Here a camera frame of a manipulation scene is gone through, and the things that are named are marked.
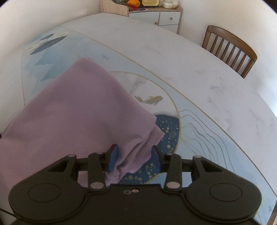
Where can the purple long-sleeved shirt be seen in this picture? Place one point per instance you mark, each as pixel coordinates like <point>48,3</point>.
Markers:
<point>75,108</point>

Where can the white sideboard with drawers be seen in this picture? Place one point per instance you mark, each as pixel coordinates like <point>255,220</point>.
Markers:
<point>166,19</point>

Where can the wooden chair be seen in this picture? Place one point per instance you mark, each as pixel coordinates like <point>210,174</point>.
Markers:
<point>229,35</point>

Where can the white lumpy object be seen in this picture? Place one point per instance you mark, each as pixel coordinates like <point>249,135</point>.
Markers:
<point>169,3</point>

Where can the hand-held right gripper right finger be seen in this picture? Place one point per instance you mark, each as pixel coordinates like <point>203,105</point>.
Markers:
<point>156,158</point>

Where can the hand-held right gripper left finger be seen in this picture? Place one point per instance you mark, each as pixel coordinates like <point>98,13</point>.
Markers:
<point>113,159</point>

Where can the light wooden board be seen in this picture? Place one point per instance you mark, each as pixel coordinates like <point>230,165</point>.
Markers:
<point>112,8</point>

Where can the orange fruit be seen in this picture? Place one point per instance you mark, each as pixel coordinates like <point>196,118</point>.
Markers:
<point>133,2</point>

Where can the yellow container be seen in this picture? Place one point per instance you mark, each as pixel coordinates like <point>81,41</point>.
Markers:
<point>150,2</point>

